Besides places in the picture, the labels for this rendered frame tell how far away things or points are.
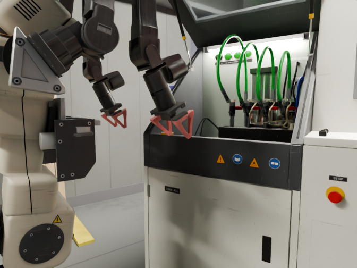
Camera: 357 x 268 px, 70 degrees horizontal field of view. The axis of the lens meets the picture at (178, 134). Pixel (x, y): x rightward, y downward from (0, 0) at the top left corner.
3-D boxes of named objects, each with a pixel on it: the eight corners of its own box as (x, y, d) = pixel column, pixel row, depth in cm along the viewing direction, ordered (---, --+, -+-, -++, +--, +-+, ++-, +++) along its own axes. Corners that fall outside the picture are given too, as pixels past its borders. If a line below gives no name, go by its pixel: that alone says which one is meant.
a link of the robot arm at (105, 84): (88, 84, 104) (93, 83, 99) (103, 77, 107) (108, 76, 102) (96, 100, 106) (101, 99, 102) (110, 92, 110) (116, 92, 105)
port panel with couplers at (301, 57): (280, 111, 135) (283, 51, 132) (281, 111, 138) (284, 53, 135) (307, 111, 128) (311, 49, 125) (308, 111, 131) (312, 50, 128)
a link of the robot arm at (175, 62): (128, 52, 69) (143, 47, 62) (160, 39, 75) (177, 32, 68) (146, 93, 74) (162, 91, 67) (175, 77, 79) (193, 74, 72)
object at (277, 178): (150, 166, 122) (149, 133, 121) (155, 165, 126) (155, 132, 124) (287, 189, 89) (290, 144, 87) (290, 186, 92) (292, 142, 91)
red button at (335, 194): (324, 204, 79) (325, 188, 79) (325, 200, 83) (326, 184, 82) (344, 208, 77) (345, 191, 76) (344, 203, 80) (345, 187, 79)
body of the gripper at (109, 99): (113, 107, 113) (105, 91, 111) (123, 107, 105) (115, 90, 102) (101, 114, 110) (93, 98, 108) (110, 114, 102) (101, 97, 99)
